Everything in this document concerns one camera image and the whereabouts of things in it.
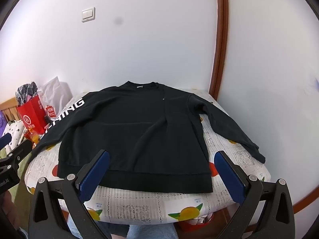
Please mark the orange drink bottle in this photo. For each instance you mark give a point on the orange drink bottle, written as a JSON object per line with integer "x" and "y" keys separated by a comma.
{"x": 33, "y": 137}

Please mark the light green cloth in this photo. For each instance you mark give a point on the light green cloth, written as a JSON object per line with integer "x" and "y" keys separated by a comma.
{"x": 25, "y": 166}

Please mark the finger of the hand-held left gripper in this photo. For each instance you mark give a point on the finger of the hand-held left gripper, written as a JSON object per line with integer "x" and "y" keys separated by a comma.
{"x": 5, "y": 142}
{"x": 22, "y": 149}

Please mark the white light switch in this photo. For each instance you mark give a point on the white light switch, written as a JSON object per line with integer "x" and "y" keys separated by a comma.
{"x": 88, "y": 14}

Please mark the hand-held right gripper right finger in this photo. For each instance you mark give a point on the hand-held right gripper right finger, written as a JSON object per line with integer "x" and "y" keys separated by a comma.
{"x": 228, "y": 174}

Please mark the brown wooden door frame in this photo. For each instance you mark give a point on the brown wooden door frame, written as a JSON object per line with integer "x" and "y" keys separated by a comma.
{"x": 221, "y": 42}

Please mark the black sweatshirt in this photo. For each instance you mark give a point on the black sweatshirt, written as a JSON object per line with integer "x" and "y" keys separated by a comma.
{"x": 129, "y": 134}

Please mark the brown wooden trim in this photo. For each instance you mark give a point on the brown wooden trim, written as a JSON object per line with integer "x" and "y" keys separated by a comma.
{"x": 302, "y": 204}

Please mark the fruit printed tablecloth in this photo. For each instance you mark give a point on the fruit printed tablecloth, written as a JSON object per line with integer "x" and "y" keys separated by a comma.
{"x": 139, "y": 206}

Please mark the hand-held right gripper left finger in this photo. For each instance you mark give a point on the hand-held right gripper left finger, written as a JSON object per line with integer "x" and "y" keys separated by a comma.
{"x": 97, "y": 171}

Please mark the white dotted cloth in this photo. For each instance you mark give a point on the white dotted cloth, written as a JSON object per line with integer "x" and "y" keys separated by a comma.
{"x": 15, "y": 132}

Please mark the plaid cloth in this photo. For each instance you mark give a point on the plaid cloth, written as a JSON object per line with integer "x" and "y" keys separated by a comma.
{"x": 26, "y": 92}

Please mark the white plastic bag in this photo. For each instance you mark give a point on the white plastic bag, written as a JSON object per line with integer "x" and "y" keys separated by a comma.
{"x": 56, "y": 92}

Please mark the person's blue jeans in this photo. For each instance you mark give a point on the person's blue jeans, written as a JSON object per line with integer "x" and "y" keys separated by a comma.
{"x": 144, "y": 231}

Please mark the wooden headboard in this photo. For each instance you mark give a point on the wooden headboard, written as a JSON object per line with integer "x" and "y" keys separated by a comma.
{"x": 7, "y": 109}

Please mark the red paper shopping bag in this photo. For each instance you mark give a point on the red paper shopping bag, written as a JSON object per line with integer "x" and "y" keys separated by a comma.
{"x": 31, "y": 119}

